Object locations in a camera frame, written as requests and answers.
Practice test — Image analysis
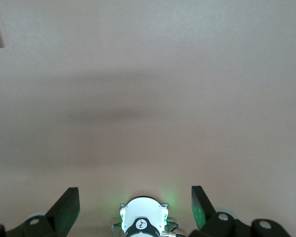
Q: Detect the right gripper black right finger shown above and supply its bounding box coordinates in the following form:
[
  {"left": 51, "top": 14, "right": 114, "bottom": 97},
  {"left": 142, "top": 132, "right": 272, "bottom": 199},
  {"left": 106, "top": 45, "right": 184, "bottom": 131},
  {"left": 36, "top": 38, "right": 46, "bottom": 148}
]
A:
[{"left": 188, "top": 185, "right": 293, "bottom": 237}]

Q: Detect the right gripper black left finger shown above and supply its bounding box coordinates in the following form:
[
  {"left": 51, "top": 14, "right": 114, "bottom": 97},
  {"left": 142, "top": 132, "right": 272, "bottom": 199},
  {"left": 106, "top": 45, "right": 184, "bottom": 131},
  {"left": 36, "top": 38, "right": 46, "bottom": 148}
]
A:
[{"left": 0, "top": 187, "right": 80, "bottom": 237}]

